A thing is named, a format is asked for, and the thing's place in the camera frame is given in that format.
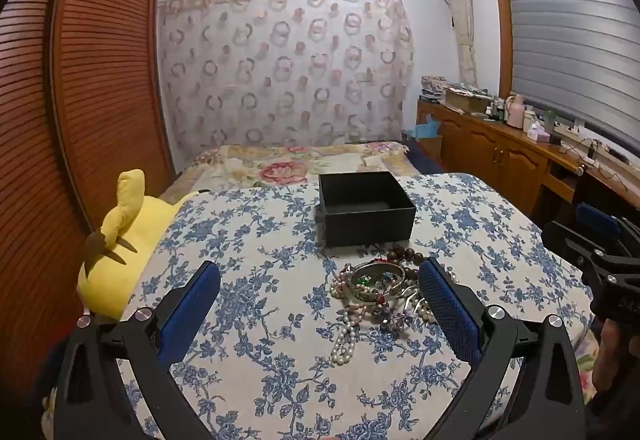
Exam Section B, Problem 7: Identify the cardboard box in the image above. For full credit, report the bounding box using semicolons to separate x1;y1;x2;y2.
443;86;494;116

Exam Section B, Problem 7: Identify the dark blue cloth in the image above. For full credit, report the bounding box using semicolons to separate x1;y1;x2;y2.
402;139;447;176

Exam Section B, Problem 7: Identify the circle patterned curtain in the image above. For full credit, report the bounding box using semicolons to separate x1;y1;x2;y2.
157;0;417;152

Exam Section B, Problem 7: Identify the red cord green pendant necklace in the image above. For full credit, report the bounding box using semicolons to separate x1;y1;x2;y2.
356;273;393;308

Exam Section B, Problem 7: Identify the wooden louvered wardrobe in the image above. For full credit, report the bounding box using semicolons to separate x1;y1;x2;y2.
0;0;177;373

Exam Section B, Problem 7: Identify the black box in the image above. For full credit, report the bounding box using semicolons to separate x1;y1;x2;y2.
314;171;417;248

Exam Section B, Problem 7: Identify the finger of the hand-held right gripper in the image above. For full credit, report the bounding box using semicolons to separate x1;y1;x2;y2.
575;202;640;261
542;220;640;288

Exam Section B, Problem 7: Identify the yellow plush toy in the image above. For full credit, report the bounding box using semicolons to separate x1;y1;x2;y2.
76;168;187;321

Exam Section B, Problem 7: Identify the light blue bag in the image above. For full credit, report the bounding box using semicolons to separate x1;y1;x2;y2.
414;114;444;142

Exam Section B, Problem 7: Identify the person's right hand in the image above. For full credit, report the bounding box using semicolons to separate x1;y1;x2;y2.
592;319;640;416

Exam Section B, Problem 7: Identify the brown wooden bead bracelet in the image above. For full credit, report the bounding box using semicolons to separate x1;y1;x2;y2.
386;244;426;293

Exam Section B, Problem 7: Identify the white power strip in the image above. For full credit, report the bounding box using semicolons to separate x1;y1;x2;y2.
552;119;585;139

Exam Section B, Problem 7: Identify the pink thermos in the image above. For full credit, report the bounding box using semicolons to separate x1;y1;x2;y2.
504;94;527;127

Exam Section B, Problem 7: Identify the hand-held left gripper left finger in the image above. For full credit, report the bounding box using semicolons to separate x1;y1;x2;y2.
50;261;222;440

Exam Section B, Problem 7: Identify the black cable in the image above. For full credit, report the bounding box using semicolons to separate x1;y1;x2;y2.
559;137;628;182

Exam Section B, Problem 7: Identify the white wrapped pipe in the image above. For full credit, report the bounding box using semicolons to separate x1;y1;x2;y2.
439;0;477;88

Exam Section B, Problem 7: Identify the blue floral tablecloth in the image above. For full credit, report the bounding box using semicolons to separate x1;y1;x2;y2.
117;172;597;440

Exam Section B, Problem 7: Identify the wooden cabinet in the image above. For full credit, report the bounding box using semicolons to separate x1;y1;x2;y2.
416;99;640;227

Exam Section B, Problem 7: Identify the grey window blind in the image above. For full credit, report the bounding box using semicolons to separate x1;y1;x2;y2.
501;0;640;143

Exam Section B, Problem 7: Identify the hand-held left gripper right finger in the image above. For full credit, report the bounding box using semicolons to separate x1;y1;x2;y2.
419;257;588;440

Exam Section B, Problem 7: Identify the stack of papers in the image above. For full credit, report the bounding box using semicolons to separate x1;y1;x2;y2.
420;75;449;107

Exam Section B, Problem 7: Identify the white pearl necklace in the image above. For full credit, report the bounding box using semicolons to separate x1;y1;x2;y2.
327;267;362;364

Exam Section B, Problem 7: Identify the silver bangle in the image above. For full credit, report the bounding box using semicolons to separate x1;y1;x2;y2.
349;261;407;303

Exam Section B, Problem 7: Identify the wooden window frame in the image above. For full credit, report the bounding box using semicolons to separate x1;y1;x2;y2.
488;0;640;157

